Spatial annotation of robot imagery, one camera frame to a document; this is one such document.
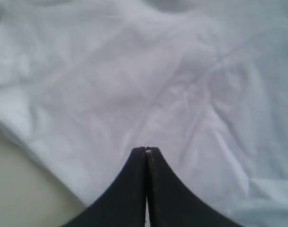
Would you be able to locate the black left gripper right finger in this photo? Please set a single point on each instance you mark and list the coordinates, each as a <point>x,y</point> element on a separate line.
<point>171,203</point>

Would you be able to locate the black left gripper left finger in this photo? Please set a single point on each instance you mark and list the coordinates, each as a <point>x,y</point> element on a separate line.
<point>123,204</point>

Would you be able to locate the white t-shirt red patch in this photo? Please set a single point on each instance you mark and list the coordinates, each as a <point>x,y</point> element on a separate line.
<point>82,82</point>

